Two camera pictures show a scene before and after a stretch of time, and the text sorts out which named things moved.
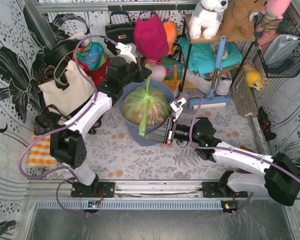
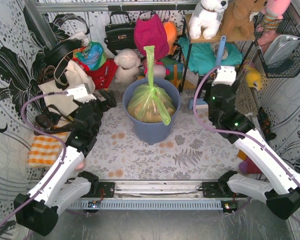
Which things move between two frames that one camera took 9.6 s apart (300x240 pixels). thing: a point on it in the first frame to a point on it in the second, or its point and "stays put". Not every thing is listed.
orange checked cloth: [39, 153] stays put
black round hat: [53, 52] stays put
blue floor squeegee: [212, 100] stays put
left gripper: [139, 70] to [100, 99]
